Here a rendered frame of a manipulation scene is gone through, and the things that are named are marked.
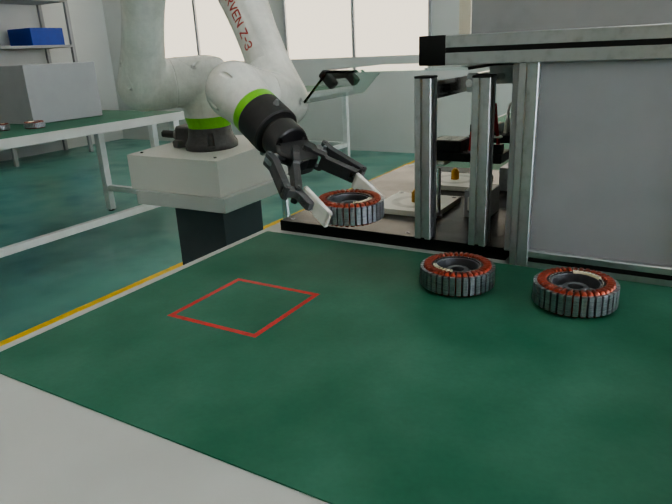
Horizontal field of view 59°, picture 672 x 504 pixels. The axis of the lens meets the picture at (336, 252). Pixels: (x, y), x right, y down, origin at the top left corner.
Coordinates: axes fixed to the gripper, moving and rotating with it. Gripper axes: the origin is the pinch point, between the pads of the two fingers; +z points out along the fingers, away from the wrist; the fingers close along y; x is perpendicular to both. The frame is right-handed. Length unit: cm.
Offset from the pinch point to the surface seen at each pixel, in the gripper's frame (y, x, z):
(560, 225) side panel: -21.7, 9.4, 24.1
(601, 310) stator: -7.9, 11.2, 38.6
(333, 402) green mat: 29.6, 4.7, 29.3
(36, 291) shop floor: -9, -198, -167
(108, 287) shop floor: -37, -186, -146
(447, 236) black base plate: -19.1, -5.2, 9.5
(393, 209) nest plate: -24.1, -13.2, -6.3
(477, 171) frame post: -18.7, 9.1, 8.5
